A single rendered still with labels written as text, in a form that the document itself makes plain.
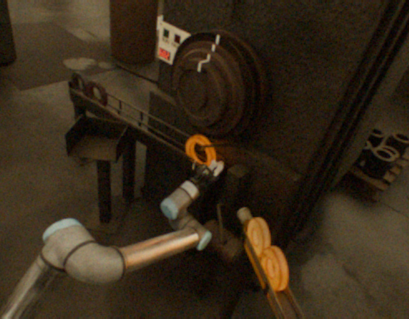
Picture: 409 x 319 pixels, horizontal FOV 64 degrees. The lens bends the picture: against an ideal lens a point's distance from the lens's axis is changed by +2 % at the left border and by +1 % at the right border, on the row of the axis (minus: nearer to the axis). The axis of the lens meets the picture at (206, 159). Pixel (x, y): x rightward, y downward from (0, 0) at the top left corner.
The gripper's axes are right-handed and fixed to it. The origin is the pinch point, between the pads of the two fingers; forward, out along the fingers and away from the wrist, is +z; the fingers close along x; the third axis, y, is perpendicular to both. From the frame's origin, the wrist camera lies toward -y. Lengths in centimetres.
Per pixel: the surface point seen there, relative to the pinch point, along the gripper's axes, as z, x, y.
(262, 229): -19.2, -38.2, 9.3
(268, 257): -26, -46, 8
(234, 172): -2.7, -10.8, 6.0
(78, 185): -44, 99, -64
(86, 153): -39, 62, -4
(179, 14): 27, 49, 49
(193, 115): -4.1, 12.1, 28.9
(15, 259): -99, 68, -47
